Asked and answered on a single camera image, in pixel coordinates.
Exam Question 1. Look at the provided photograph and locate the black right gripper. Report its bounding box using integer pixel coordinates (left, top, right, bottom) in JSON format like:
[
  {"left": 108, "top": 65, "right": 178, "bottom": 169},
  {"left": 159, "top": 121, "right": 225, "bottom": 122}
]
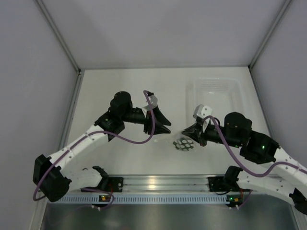
[{"left": 182, "top": 121, "right": 242, "bottom": 148}]

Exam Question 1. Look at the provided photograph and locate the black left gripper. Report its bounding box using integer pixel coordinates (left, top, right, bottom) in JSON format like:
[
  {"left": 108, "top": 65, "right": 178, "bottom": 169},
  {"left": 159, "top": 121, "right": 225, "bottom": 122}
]
[{"left": 121, "top": 103, "right": 171, "bottom": 135}]

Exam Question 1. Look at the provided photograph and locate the clear zip top bag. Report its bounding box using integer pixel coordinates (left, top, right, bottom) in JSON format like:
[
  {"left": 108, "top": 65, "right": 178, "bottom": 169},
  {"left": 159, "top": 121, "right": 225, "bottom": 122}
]
[{"left": 154, "top": 131, "right": 196, "bottom": 152}]

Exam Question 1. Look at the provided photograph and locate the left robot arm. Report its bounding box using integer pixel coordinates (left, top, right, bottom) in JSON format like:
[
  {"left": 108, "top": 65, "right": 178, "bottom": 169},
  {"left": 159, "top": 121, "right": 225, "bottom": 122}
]
[{"left": 33, "top": 91, "right": 171, "bottom": 202}]

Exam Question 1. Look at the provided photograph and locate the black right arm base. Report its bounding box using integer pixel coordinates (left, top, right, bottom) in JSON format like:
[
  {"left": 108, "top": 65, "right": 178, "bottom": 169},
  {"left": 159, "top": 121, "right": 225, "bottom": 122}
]
[{"left": 208, "top": 166, "right": 243, "bottom": 192}]

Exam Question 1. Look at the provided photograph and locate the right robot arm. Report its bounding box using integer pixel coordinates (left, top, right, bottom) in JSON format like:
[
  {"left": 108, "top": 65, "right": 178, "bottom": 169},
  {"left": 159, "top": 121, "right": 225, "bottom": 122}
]
[{"left": 182, "top": 112, "right": 307, "bottom": 214}]

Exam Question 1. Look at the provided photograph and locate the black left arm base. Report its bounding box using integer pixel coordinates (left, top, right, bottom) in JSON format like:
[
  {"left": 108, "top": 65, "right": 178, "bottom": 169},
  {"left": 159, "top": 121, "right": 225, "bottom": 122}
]
[{"left": 81, "top": 166, "right": 124, "bottom": 193}]

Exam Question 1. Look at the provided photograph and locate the white perforated plastic basket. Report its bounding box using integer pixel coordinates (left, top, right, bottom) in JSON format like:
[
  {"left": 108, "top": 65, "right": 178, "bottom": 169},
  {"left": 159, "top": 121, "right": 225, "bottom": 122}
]
[{"left": 186, "top": 77, "right": 249, "bottom": 125}]

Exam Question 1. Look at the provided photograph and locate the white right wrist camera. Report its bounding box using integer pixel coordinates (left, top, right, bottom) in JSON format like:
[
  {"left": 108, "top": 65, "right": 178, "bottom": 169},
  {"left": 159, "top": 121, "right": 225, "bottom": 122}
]
[{"left": 193, "top": 104, "right": 213, "bottom": 132}]

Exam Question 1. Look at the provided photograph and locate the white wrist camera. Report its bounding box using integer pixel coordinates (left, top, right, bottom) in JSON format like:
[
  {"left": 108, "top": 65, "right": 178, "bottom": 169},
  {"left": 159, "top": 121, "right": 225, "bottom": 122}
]
[
  {"left": 193, "top": 104, "right": 213, "bottom": 132},
  {"left": 142, "top": 90, "right": 158, "bottom": 116}
]

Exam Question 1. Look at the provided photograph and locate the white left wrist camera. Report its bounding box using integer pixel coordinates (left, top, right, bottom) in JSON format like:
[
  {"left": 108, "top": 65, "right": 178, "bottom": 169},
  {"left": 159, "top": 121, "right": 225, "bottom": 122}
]
[{"left": 142, "top": 90, "right": 158, "bottom": 116}]

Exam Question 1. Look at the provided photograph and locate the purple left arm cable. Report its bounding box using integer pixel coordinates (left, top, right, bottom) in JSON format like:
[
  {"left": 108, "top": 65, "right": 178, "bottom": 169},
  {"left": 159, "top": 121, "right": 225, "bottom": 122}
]
[{"left": 33, "top": 90, "right": 156, "bottom": 201}]

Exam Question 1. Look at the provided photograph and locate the aluminium mounting rail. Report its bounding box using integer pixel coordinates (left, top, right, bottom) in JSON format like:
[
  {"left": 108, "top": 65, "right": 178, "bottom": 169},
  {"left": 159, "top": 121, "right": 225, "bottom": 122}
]
[{"left": 67, "top": 174, "right": 240, "bottom": 193}]

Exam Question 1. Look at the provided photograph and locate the aluminium frame post left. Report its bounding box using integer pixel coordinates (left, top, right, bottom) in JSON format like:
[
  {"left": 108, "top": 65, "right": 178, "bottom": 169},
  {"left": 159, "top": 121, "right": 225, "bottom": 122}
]
[{"left": 35, "top": 0, "right": 81, "bottom": 72}]

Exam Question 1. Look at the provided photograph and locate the aluminium frame post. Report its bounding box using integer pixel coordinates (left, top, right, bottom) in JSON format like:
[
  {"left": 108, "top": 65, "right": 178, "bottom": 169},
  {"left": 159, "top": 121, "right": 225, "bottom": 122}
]
[
  {"left": 248, "top": 0, "right": 294, "bottom": 69},
  {"left": 35, "top": 0, "right": 81, "bottom": 72}
]

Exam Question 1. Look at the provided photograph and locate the white slotted cable duct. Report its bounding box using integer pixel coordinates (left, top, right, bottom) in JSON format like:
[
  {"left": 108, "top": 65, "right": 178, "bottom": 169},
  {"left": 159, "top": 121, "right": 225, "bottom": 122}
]
[{"left": 55, "top": 193, "right": 234, "bottom": 205}]

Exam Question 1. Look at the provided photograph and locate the aluminium frame post right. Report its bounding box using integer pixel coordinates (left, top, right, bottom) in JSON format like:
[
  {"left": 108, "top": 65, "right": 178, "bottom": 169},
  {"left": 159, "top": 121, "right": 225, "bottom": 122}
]
[{"left": 248, "top": 0, "right": 294, "bottom": 69}]

